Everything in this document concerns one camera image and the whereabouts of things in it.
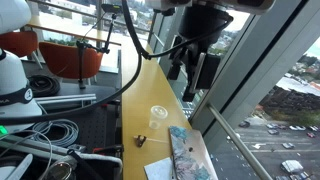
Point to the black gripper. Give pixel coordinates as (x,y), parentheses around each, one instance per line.
(203,26)

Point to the clear plastic cup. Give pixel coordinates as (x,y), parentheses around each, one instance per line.
(157,117)

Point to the white straw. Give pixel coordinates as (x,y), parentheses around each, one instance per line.
(156,140)

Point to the black binder clip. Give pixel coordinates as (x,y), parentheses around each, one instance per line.
(140,141)

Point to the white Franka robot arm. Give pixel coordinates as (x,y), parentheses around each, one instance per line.
(13,83)

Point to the metal window handrail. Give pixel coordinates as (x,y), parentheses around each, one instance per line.
(233,136)

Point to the white paper sheet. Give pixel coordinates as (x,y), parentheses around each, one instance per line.
(159,170)

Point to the black perforated breadboard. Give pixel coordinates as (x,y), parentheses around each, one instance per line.
(96,128)

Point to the orange chair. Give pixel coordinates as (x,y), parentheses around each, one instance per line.
(66,60)
(18,42)

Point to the round metallic lens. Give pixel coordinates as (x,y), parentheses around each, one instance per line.
(61,170)

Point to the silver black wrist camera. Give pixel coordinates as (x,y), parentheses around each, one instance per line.
(209,71)

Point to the black camera on stand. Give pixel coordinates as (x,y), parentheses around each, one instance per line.
(114,8)

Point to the black camera stand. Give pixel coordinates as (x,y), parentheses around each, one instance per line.
(81,63)

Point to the short aluminium extrusion rail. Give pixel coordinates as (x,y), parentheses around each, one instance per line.
(63,100)

